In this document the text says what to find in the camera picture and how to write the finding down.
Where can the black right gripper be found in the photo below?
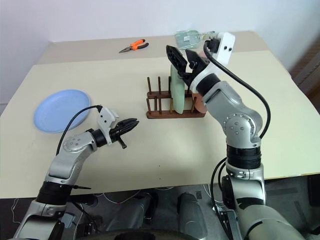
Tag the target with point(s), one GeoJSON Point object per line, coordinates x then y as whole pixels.
{"type": "Point", "coordinates": [196, 68]}

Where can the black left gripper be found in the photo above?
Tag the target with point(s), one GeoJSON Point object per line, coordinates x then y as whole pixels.
{"type": "Point", "coordinates": [115, 132]}

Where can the green plate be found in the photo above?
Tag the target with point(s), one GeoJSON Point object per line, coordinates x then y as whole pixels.
{"type": "Point", "coordinates": [178, 97]}

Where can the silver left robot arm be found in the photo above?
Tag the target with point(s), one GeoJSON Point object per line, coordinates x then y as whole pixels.
{"type": "Point", "coordinates": [72, 145]}

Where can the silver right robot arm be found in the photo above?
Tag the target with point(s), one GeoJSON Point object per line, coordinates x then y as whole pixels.
{"type": "Point", "coordinates": [237, 106]}

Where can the dark rounded robot base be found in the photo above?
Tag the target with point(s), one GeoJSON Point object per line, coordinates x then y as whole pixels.
{"type": "Point", "coordinates": [150, 233]}

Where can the wooden dish rack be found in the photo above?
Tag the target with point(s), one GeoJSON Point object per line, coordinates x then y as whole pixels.
{"type": "Point", "coordinates": [162, 114]}

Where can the clear plastic bag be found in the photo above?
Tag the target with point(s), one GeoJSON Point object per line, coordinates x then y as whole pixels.
{"type": "Point", "coordinates": [187, 38]}

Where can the pink plate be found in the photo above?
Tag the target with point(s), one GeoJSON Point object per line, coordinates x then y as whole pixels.
{"type": "Point", "coordinates": [200, 105]}

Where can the blue plate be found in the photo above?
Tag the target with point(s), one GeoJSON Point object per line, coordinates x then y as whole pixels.
{"type": "Point", "coordinates": [61, 110]}

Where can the grey rounded robot leg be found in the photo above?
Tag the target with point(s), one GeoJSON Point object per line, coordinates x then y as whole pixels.
{"type": "Point", "coordinates": [191, 215]}
{"type": "Point", "coordinates": [140, 215]}

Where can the brown wooden furniture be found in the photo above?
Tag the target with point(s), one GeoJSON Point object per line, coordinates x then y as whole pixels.
{"type": "Point", "coordinates": [308, 67]}

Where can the black box under table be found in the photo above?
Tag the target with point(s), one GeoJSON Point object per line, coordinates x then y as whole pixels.
{"type": "Point", "coordinates": [314, 191]}

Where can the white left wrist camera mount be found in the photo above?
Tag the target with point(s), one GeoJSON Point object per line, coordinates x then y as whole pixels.
{"type": "Point", "coordinates": [105, 119]}

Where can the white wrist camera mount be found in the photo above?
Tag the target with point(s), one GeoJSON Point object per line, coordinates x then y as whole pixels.
{"type": "Point", "coordinates": [226, 43]}
{"type": "Point", "coordinates": [105, 119]}

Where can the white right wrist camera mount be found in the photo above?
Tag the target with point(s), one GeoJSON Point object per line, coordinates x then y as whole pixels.
{"type": "Point", "coordinates": [226, 43]}

